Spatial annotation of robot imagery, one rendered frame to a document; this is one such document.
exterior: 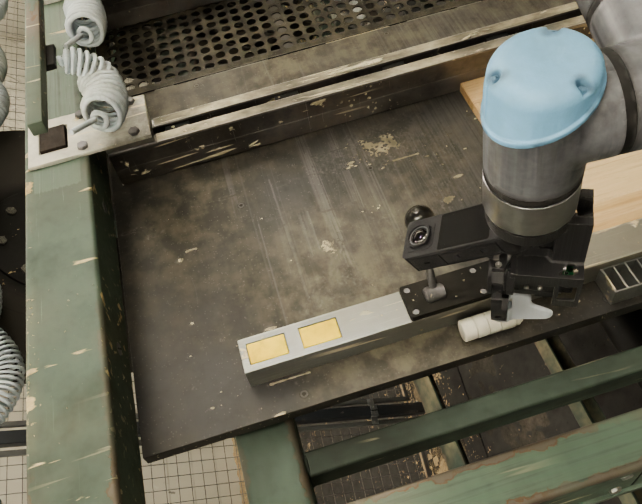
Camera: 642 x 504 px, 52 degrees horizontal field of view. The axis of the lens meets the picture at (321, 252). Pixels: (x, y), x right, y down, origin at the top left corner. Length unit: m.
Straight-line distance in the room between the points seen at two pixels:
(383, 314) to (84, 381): 0.37
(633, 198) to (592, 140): 0.57
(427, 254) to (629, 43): 0.25
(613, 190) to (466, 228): 0.47
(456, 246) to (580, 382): 0.39
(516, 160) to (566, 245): 0.14
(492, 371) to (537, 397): 2.11
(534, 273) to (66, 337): 0.56
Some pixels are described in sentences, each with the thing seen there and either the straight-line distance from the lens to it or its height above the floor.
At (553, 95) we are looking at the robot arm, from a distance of 0.44.
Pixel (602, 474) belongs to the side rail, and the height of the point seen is 1.43.
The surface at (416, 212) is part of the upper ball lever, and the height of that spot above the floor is 1.56.
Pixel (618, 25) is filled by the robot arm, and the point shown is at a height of 1.64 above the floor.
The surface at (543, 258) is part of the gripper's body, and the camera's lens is 0.62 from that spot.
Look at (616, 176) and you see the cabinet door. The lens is 1.07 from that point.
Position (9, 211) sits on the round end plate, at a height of 1.96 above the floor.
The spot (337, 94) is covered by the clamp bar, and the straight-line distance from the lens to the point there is 1.10.
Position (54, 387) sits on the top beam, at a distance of 0.85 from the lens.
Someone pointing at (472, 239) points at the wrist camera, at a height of 1.64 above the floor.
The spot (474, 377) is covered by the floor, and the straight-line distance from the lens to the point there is 3.13.
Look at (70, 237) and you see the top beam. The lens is 0.98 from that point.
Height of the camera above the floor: 2.03
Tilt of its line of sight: 28 degrees down
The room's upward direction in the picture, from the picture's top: 87 degrees counter-clockwise
